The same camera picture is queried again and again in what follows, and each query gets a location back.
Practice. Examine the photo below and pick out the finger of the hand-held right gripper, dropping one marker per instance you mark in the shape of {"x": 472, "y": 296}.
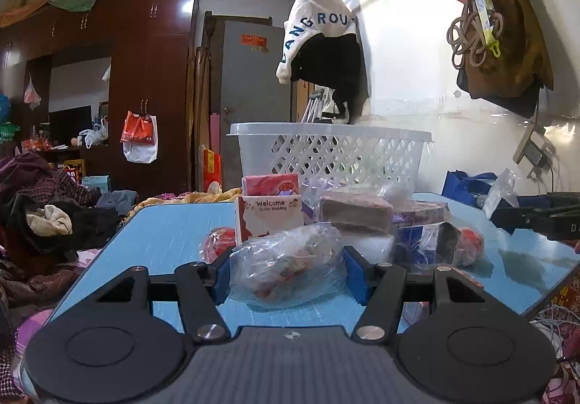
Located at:
{"x": 521, "y": 219}
{"x": 550, "y": 198}

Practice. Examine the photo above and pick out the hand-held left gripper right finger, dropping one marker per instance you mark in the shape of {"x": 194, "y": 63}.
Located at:
{"x": 357, "y": 279}

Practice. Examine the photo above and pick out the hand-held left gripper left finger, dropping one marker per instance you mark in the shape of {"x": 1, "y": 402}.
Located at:
{"x": 223, "y": 279}

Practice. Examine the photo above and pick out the clear plastic bag of snacks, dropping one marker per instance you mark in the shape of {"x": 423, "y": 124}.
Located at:
{"x": 285, "y": 263}

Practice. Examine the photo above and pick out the white plastic laundry basket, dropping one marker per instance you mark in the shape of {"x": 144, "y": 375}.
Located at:
{"x": 335, "y": 150}

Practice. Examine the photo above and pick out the clear crumpled plastic bag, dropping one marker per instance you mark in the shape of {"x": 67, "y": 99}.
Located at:
{"x": 500, "y": 193}

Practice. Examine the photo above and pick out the white foam pack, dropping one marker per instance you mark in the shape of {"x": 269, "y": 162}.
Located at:
{"x": 369, "y": 245}

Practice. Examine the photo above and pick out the red round packet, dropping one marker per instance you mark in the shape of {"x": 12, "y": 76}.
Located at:
{"x": 471, "y": 245}
{"x": 217, "y": 241}

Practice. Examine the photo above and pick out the power strip with charger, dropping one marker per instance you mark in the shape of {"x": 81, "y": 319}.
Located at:
{"x": 534, "y": 150}

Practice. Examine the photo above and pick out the blue fabric bag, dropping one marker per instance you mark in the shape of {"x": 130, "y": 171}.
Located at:
{"x": 462, "y": 189}

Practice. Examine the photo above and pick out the brown wrapped block packet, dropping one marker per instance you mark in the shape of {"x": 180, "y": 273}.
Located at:
{"x": 355, "y": 210}

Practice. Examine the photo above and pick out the blue wrapped packet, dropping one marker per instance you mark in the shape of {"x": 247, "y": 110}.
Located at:
{"x": 417, "y": 243}

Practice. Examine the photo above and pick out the white card box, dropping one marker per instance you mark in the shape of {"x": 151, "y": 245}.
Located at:
{"x": 267, "y": 216}

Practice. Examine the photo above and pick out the yellow blanket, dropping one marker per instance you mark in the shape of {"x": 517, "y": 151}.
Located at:
{"x": 190, "y": 198}

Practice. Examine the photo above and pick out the clear bag with purple ribbon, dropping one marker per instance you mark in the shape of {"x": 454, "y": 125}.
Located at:
{"x": 312, "y": 200}

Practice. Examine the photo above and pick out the purple tissue pack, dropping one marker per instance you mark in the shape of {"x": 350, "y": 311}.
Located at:
{"x": 419, "y": 211}

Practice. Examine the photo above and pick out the red tissue pack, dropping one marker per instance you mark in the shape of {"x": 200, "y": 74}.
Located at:
{"x": 269, "y": 184}

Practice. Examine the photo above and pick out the red packaging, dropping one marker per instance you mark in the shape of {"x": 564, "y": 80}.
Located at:
{"x": 212, "y": 170}

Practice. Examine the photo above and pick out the brown hanging bag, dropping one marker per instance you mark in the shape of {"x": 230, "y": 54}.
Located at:
{"x": 512, "y": 46}

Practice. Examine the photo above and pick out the light blue box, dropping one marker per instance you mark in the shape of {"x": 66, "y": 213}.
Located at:
{"x": 95, "y": 184}

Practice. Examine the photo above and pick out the red and white plastic bag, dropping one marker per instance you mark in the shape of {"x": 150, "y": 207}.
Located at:
{"x": 139, "y": 136}

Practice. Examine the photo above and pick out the metal crutches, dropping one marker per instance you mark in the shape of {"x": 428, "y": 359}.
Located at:
{"x": 312, "y": 107}

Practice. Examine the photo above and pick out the pile of clothes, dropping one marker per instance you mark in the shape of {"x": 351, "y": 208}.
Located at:
{"x": 40, "y": 213}

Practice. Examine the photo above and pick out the grey metal door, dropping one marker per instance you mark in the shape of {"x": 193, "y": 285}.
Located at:
{"x": 251, "y": 78}

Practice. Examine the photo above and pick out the black hanging garment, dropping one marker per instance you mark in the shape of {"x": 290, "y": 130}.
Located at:
{"x": 340, "y": 64}

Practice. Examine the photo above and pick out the black television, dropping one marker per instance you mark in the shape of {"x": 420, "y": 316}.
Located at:
{"x": 70, "y": 123}

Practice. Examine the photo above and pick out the brown wooden wardrobe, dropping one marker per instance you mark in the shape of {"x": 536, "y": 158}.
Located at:
{"x": 149, "y": 69}

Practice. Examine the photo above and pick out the white hooded sweatshirt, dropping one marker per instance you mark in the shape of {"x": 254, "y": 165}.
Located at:
{"x": 312, "y": 19}

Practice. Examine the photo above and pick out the pink plastic bag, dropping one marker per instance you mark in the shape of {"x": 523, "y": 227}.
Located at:
{"x": 31, "y": 93}

